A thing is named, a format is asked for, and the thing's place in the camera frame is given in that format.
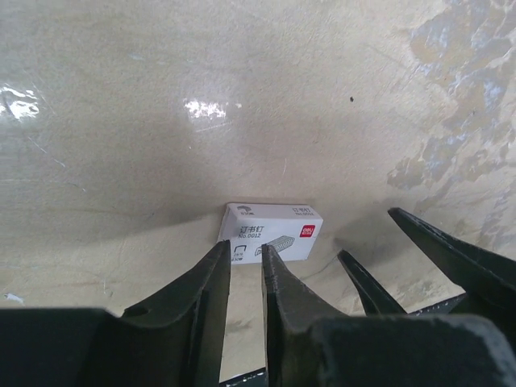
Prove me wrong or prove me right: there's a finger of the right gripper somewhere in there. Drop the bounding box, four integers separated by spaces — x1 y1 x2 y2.
338 250 406 315
388 207 515 313

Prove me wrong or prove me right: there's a small white card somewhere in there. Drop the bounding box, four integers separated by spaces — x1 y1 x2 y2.
218 202 323 264

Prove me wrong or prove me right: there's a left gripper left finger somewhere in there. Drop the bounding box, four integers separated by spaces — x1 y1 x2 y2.
1 241 231 386

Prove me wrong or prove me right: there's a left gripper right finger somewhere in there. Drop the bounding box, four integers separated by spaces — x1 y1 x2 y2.
262 245 515 386

